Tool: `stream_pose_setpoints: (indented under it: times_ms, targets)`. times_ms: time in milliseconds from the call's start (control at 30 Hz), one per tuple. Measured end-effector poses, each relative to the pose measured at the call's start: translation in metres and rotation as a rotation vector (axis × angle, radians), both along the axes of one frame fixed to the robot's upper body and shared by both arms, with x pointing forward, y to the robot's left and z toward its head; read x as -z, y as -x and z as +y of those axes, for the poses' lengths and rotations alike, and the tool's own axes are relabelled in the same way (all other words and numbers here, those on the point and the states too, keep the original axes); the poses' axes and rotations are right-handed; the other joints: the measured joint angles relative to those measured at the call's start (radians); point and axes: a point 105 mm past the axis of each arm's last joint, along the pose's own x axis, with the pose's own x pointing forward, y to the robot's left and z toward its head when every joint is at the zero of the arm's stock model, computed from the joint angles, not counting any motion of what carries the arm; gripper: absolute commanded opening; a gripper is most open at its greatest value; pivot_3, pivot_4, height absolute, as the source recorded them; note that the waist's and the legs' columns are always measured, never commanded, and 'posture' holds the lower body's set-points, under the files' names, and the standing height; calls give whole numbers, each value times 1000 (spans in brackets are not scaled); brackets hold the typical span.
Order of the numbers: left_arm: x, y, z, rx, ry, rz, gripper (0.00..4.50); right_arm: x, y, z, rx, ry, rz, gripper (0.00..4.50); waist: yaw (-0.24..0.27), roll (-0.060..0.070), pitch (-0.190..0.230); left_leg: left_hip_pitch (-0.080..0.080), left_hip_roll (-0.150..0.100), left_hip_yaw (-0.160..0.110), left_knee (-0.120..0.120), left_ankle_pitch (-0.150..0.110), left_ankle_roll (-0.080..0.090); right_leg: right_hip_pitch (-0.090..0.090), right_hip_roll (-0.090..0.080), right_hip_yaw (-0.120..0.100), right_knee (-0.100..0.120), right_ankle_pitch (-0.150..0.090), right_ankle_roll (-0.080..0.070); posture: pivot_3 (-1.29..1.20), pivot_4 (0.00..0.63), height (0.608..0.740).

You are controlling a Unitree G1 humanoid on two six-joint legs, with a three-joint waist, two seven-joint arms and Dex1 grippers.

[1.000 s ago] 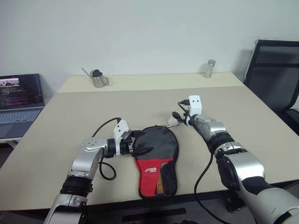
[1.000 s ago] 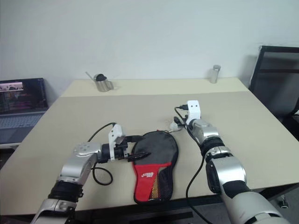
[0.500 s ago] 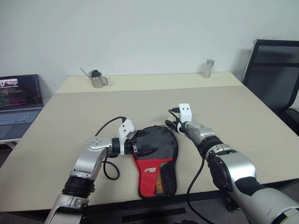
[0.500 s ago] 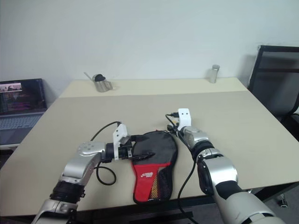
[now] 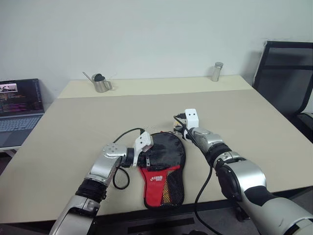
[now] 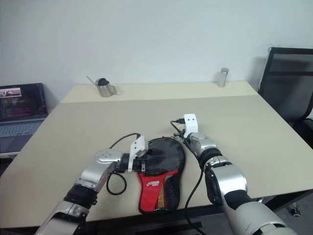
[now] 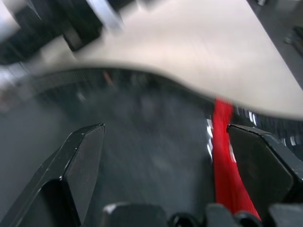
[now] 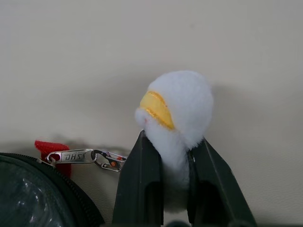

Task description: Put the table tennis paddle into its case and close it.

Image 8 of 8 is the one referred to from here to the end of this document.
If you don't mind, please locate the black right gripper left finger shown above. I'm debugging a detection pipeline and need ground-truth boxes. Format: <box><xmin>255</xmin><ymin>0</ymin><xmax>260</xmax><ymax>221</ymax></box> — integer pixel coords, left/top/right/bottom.
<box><xmin>112</xmin><ymin>131</ymin><xmax>165</xmax><ymax>227</ymax></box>

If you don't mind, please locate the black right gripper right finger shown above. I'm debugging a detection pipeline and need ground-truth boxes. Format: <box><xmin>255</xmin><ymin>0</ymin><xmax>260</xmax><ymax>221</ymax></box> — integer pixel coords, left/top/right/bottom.
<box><xmin>187</xmin><ymin>138</ymin><xmax>258</xmax><ymax>227</ymax></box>

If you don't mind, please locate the white yellow plush charm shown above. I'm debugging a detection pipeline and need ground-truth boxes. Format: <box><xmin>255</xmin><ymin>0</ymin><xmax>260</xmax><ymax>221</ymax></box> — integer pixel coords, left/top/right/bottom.
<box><xmin>134</xmin><ymin>69</ymin><xmax>213</xmax><ymax>210</ymax></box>

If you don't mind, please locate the black zippered case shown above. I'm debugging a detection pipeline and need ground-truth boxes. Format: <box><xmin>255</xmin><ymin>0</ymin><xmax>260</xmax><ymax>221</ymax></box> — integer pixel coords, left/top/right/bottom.
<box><xmin>0</xmin><ymin>140</ymin><xmax>105</xmax><ymax>227</ymax></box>

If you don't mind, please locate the silver zipper pull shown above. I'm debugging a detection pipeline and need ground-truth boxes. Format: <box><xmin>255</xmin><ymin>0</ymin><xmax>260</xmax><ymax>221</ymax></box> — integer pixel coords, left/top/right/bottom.
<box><xmin>46</xmin><ymin>148</ymin><xmax>98</xmax><ymax>165</ymax></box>

